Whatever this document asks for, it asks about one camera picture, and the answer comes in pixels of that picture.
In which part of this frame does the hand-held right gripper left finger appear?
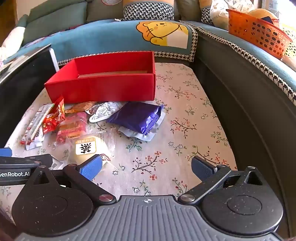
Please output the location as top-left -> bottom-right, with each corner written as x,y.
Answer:
30,154 -> 117,206

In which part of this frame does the red cardboard box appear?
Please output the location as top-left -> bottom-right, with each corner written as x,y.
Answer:
44,51 -> 156,104

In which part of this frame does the black flat screen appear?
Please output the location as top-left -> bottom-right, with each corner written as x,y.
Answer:
0,44 -> 60,149

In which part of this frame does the orange plastic basket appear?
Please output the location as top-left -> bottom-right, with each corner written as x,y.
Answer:
226,9 -> 293,59

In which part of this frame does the red white snack packet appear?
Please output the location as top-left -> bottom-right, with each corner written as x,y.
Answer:
32,103 -> 56,130

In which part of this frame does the dark small packet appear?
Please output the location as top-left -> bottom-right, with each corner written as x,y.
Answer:
262,16 -> 281,28

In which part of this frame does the yellow houndstooth pillow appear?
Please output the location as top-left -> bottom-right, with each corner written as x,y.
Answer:
199,0 -> 216,25

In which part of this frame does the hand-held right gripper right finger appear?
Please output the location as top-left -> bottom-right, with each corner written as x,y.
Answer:
178,156 -> 260,205

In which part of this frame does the bun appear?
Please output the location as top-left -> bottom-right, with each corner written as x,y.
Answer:
66,127 -> 116,173

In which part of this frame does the red striped cloth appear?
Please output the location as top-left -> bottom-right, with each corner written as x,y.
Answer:
67,22 -> 86,31

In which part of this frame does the blue houndstooth-trimmed sofa cover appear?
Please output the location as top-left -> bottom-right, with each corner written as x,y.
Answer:
180,20 -> 296,105

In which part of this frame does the yellow rounded bag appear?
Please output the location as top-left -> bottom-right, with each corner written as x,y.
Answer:
247,8 -> 281,24

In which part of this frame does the white crinkled snack packet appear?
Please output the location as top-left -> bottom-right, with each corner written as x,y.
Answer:
89,102 -> 125,123

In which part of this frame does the white plastic bag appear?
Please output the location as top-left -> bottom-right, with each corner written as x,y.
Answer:
209,0 -> 255,30

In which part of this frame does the blue lion sofa blanket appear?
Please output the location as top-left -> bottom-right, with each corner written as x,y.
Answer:
5,20 -> 198,66

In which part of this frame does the purple snack packet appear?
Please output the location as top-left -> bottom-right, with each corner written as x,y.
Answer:
107,101 -> 165,135

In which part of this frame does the small red snack packet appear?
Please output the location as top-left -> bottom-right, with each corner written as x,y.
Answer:
43,95 -> 66,134

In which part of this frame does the white wafer packet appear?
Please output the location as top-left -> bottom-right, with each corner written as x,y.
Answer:
20,111 -> 45,151

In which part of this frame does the red clear cake packet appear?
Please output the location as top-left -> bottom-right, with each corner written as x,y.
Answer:
56,111 -> 89,144

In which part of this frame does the floral tablecloth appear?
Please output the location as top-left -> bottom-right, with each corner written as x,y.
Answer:
0,61 -> 238,223

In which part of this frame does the white barcode snack packet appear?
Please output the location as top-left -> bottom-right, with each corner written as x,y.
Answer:
50,156 -> 66,171

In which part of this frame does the golden snack packet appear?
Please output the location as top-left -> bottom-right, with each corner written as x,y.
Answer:
65,101 -> 96,114

